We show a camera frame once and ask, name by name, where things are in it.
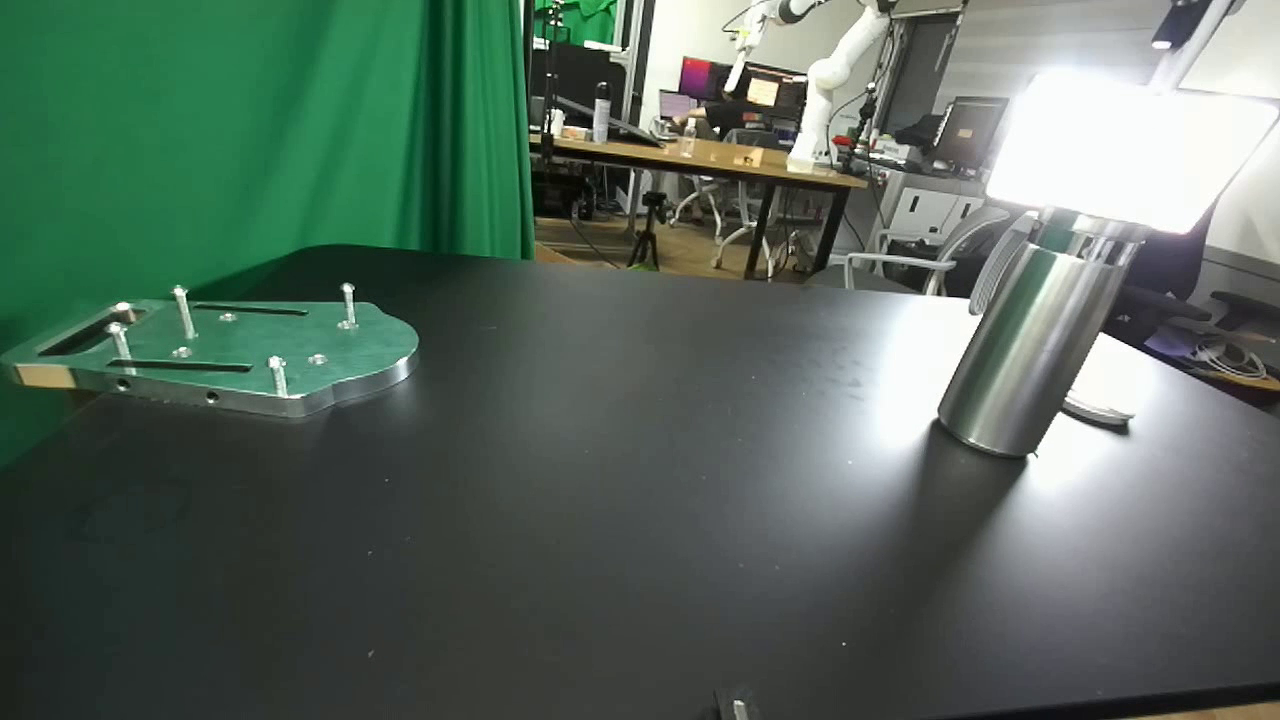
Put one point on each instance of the grey office chair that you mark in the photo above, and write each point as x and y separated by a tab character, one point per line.
923	261

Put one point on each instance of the green backdrop curtain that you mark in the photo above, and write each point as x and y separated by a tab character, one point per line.
266	135

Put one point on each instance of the bright studio light panel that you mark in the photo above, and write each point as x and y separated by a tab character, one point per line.
1135	146

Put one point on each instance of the stainless steel flask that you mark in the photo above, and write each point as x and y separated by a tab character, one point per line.
1033	346

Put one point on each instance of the wooden desk with black legs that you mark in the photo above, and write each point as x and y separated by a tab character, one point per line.
720	156

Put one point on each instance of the silver bolt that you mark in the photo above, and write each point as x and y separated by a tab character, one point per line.
184	312
278	378
121	343
349	305

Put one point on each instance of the aluminium mounting plate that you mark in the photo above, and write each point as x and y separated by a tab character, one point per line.
240	355

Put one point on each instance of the silver table edge screw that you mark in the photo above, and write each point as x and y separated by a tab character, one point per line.
736	707

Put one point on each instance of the black computer monitor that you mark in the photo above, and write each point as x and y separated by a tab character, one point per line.
577	82

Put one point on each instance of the white round flask lid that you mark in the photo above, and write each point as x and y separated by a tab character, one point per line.
1097	412

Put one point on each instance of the small drink bottle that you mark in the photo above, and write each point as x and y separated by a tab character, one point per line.
603	123

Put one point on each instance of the small black tripod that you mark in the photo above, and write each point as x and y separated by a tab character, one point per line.
649	235

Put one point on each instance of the monitor with pink screen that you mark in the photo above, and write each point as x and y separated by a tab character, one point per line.
703	79

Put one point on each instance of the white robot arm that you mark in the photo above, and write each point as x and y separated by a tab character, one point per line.
833	86

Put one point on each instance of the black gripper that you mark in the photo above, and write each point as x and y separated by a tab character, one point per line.
1181	21

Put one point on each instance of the open black laptop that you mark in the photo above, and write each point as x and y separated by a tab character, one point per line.
968	128

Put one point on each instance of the white drawer cabinet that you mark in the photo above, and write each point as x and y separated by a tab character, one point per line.
933	212

